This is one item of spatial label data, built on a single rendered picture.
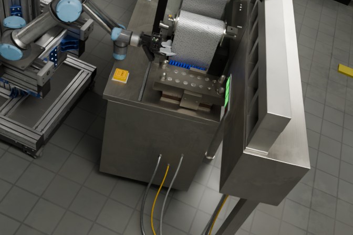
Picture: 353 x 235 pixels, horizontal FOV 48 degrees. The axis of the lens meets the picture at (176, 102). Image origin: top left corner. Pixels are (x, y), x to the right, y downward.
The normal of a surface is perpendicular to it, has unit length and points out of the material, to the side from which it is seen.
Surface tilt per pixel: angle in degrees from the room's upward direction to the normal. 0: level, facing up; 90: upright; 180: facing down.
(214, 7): 92
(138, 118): 90
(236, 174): 90
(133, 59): 0
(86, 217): 0
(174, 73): 0
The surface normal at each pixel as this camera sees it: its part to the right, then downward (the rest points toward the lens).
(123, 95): 0.21, -0.65
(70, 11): 0.23, 0.70
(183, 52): -0.14, 0.73
